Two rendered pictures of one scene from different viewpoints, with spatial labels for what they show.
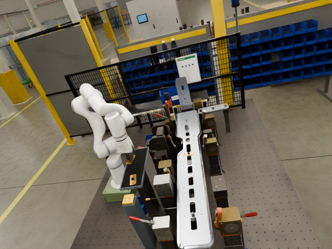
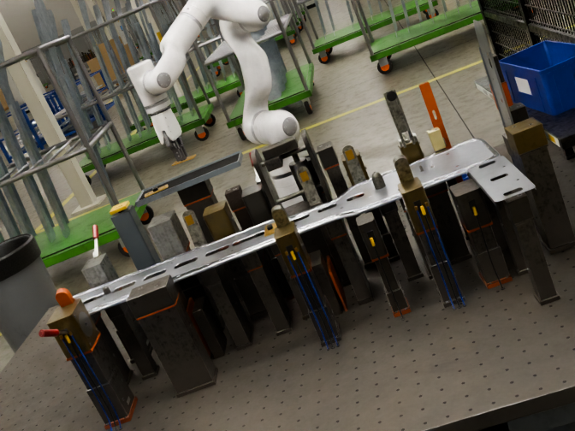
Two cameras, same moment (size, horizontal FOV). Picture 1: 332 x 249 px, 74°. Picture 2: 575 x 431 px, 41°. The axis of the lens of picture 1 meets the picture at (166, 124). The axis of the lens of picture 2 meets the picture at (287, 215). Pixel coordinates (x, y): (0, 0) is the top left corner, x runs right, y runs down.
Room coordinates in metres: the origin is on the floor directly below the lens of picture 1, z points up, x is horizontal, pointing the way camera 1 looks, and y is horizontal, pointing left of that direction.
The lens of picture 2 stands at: (1.23, -2.21, 1.69)
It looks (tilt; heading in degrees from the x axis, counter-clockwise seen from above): 18 degrees down; 86
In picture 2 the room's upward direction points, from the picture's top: 24 degrees counter-clockwise
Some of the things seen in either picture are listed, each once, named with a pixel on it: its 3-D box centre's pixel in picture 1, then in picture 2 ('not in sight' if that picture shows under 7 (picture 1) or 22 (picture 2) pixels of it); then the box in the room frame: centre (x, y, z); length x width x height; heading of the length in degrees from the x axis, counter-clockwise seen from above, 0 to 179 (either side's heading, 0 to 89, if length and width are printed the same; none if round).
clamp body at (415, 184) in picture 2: (213, 132); (432, 245); (1.67, -0.40, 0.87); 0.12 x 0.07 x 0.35; 79
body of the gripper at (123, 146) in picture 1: (123, 143); (166, 123); (1.16, 0.28, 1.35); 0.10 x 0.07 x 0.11; 68
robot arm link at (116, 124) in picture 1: (115, 123); (147, 82); (1.16, 0.28, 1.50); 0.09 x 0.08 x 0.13; 118
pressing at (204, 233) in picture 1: (189, 155); (264, 234); (1.29, -0.11, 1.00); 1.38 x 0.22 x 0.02; 169
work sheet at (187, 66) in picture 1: (188, 69); not in sight; (2.29, -0.40, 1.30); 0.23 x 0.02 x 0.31; 79
